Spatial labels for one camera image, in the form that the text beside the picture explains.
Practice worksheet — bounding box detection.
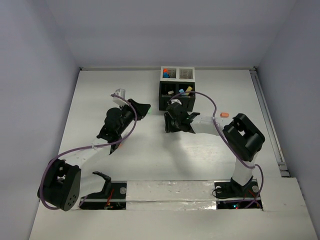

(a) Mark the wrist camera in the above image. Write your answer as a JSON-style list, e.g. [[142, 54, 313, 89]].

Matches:
[[110, 88, 128, 107], [169, 98, 182, 107]]

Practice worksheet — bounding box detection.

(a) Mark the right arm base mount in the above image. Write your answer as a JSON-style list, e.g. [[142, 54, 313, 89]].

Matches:
[[211, 179, 263, 210]]

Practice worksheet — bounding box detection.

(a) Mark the yellow highlighter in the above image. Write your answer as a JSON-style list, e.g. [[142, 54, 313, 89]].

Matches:
[[185, 86, 193, 96]]

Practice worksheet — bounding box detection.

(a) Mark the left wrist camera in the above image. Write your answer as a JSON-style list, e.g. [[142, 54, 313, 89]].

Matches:
[[110, 88, 128, 107]]

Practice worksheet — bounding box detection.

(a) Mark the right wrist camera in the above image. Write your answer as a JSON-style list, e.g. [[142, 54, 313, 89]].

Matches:
[[169, 98, 182, 107]]

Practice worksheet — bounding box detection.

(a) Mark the metal rail right edge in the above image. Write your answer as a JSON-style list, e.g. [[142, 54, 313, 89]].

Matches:
[[249, 67, 291, 178]]

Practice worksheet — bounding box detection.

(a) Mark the black slotted container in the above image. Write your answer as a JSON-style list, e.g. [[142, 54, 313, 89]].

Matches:
[[158, 81, 196, 112]]

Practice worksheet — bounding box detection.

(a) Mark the white slotted container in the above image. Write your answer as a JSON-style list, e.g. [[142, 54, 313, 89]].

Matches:
[[160, 66, 196, 83]]

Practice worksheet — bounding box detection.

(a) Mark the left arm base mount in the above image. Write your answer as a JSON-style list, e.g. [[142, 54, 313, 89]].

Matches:
[[79, 171, 127, 210]]

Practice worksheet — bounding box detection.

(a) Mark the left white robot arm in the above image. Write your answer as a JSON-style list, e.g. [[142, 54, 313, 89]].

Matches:
[[37, 97, 151, 212]]

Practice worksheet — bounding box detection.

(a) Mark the light blue highlighter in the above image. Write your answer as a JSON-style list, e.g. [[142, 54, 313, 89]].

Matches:
[[178, 89, 189, 97]]

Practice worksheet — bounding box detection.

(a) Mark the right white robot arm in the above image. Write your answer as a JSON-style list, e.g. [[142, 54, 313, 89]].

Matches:
[[164, 102, 266, 196]]

